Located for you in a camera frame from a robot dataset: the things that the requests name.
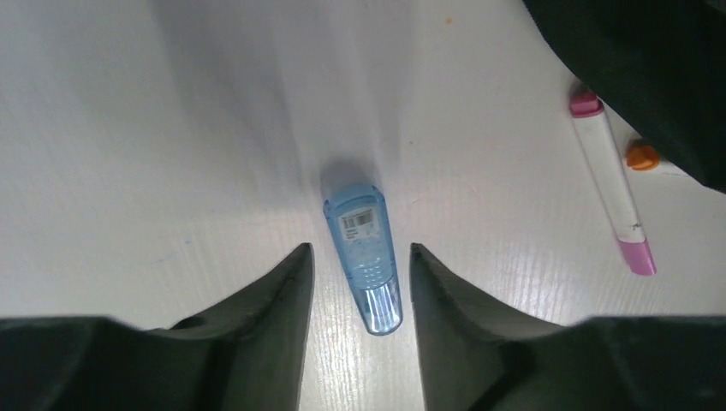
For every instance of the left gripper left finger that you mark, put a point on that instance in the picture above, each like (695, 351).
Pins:
(244, 353)

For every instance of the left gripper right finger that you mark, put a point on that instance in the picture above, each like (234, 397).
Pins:
(478, 353)

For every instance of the blue correction tape dispenser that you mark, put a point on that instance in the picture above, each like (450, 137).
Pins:
(359, 225)

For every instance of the black student backpack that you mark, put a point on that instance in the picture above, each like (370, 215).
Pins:
(660, 65)

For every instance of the orange capped marker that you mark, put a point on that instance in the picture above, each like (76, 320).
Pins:
(641, 157)

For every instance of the pink capped marker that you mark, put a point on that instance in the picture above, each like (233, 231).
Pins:
(597, 142)

